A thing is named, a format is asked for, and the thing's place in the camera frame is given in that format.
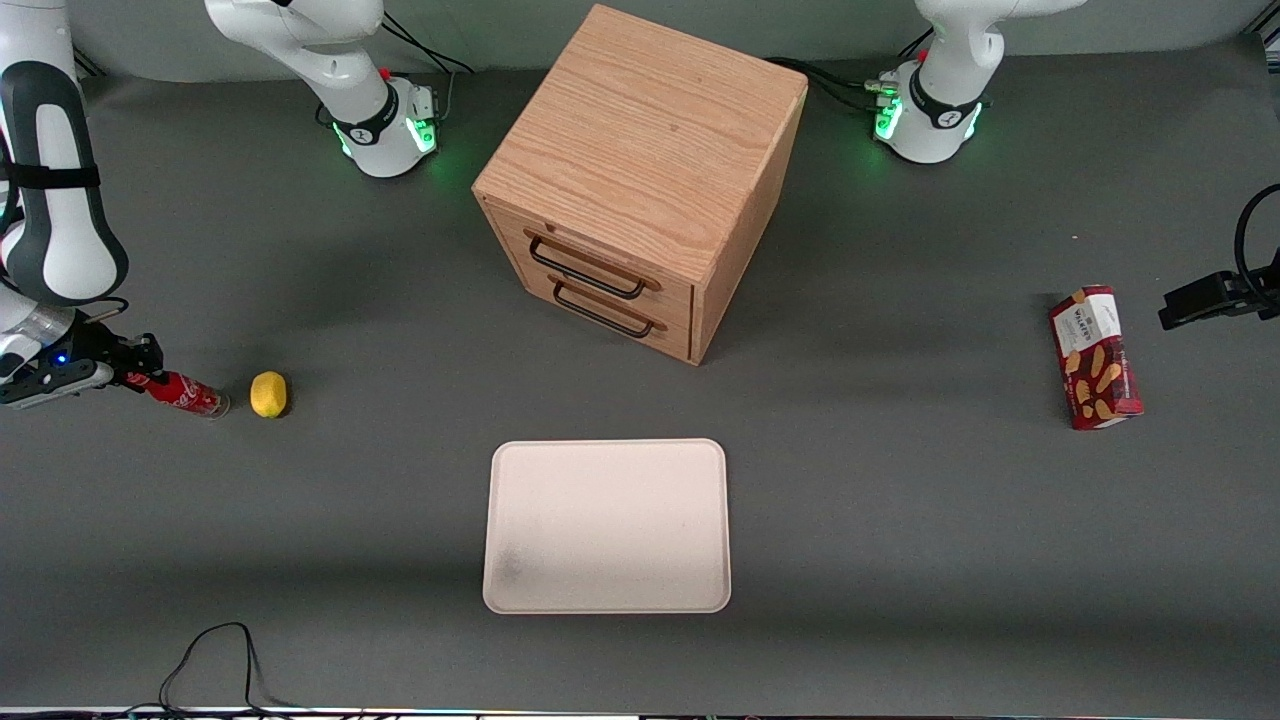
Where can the wooden drawer cabinet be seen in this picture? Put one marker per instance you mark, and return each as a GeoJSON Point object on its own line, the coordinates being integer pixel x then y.
{"type": "Point", "coordinates": [640, 130]}

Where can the wooden drawer front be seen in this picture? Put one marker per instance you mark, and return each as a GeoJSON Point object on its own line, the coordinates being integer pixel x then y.
{"type": "Point", "coordinates": [680, 297]}
{"type": "Point", "coordinates": [680, 342]}

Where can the red shortbread cookie box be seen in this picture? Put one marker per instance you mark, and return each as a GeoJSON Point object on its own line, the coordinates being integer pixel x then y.
{"type": "Point", "coordinates": [1098, 360]}

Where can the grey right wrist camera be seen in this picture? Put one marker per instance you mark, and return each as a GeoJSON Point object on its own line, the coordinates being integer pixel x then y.
{"type": "Point", "coordinates": [50, 385]}

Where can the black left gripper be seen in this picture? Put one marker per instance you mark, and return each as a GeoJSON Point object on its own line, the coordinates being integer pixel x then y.
{"type": "Point", "coordinates": [1215, 295]}

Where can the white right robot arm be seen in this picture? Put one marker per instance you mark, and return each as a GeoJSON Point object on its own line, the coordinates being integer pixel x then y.
{"type": "Point", "coordinates": [60, 200]}

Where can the yellow lemon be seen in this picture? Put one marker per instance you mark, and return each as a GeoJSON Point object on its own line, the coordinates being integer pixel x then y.
{"type": "Point", "coordinates": [268, 394]}

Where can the black aluminium frame rail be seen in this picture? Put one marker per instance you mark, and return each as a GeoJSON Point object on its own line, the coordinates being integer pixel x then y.
{"type": "Point", "coordinates": [1268, 38]}
{"type": "Point", "coordinates": [88, 65]}

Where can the beige plastic tray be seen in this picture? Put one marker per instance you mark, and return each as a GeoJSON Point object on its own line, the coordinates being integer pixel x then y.
{"type": "Point", "coordinates": [610, 520]}

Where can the red coke bottle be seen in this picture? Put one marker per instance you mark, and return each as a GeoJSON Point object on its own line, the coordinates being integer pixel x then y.
{"type": "Point", "coordinates": [190, 393]}

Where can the grey table mat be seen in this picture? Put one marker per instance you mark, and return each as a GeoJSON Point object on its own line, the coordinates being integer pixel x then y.
{"type": "Point", "coordinates": [900, 550]}

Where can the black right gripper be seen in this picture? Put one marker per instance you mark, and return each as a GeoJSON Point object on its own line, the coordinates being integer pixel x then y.
{"type": "Point", "coordinates": [103, 352]}

